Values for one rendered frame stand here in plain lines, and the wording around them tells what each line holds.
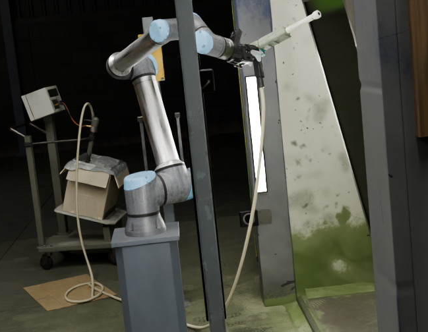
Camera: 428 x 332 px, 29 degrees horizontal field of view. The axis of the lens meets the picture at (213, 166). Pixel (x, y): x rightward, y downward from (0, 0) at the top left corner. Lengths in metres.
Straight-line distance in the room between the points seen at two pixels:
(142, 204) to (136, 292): 0.39
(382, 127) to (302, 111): 2.89
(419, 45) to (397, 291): 0.46
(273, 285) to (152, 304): 1.03
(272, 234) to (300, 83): 0.83
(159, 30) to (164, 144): 0.67
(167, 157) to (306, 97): 0.97
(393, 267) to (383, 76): 0.36
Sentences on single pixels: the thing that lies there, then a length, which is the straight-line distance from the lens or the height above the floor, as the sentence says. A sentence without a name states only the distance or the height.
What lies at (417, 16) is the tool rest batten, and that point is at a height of 1.47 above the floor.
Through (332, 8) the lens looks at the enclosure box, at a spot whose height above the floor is 1.57.
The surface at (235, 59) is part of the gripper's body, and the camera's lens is 3.53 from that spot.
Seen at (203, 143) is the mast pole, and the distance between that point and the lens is 2.47.
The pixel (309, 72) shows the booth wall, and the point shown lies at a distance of 4.45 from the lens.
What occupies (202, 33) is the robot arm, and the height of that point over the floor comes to 1.51.
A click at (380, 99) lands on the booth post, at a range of 1.57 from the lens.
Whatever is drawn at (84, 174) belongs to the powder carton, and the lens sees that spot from 5.75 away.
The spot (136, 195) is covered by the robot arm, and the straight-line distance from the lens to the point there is 3.72.
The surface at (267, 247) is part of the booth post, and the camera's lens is 4.54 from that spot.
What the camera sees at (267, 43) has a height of 1.44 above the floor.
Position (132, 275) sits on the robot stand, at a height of 0.48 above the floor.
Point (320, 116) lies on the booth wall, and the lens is 4.47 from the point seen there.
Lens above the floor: 1.46
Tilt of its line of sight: 8 degrees down
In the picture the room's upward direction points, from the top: 6 degrees counter-clockwise
